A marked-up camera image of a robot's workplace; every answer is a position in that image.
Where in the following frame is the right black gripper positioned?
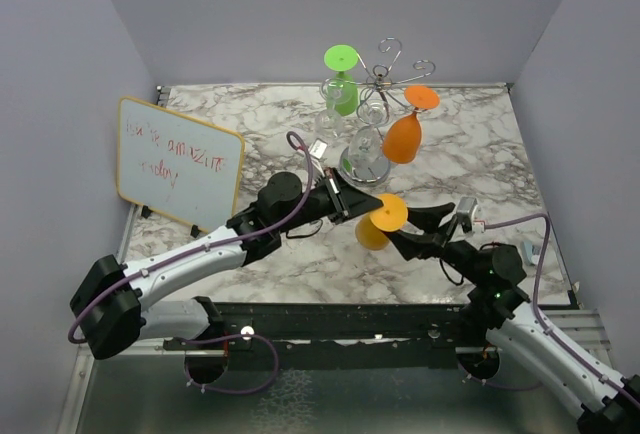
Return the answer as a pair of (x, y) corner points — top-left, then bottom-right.
(382, 201), (485, 285)

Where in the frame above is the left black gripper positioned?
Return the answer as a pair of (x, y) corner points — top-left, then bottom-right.
(277, 167), (383, 235)

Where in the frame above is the yellow plastic wine glass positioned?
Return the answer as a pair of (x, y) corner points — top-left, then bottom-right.
(355, 193), (409, 251)

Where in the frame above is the clear wine glass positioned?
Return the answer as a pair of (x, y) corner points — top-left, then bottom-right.
(348, 99), (390, 184)

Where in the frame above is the orange plastic wine glass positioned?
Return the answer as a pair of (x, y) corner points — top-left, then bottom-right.
(382, 85), (440, 164)

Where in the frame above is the green plastic wine glass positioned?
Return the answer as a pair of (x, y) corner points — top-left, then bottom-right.
(324, 44), (359, 116)

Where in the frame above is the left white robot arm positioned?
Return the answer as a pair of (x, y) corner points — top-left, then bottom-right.
(69, 168), (383, 360)

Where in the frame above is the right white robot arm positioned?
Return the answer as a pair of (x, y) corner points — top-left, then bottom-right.
(387, 198), (639, 433)

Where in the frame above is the chrome wine glass rack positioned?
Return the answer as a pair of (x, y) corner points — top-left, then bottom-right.
(320, 37), (436, 187)

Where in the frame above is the clear glass hanging on rack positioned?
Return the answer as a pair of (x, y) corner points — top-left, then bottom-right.
(315, 78), (353, 142)

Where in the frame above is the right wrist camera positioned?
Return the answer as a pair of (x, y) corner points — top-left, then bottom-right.
(454, 197), (486, 235)

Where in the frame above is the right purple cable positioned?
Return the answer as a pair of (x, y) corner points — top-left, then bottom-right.
(482, 211), (640, 400)

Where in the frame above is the purple cable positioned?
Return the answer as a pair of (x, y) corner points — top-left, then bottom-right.
(482, 211), (640, 400)
(67, 131), (316, 345)

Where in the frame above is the small whiteboard yellow frame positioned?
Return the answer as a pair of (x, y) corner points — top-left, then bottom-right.
(116, 97), (245, 232)

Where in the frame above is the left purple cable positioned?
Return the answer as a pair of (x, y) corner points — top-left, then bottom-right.
(67, 131), (316, 345)

